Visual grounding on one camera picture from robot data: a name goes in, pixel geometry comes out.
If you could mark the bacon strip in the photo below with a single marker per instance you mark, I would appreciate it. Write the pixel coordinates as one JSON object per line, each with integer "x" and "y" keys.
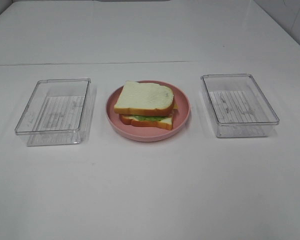
{"x": 172, "y": 113}

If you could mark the yellow cheese slice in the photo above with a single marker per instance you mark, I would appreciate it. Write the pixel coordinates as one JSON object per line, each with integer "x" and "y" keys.
{"x": 175, "y": 106}

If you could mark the pink round plate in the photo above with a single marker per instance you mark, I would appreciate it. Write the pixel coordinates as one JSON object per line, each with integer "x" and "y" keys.
{"x": 150, "y": 134}

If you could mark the right clear plastic tray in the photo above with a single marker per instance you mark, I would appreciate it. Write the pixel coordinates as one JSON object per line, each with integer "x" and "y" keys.
{"x": 237, "y": 107}

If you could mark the bread slice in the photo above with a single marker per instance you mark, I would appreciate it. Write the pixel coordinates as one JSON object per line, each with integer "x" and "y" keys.
{"x": 145, "y": 99}
{"x": 166, "y": 124}

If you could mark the left clear plastic tray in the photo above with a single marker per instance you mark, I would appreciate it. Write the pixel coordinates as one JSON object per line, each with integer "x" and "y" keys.
{"x": 58, "y": 112}

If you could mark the green lettuce leaf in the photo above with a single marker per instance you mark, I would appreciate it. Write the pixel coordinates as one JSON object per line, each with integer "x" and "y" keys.
{"x": 150, "y": 118}

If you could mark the clear plastic tray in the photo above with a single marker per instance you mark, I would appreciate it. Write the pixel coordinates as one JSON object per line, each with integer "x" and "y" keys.
{"x": 237, "y": 107}
{"x": 58, "y": 112}

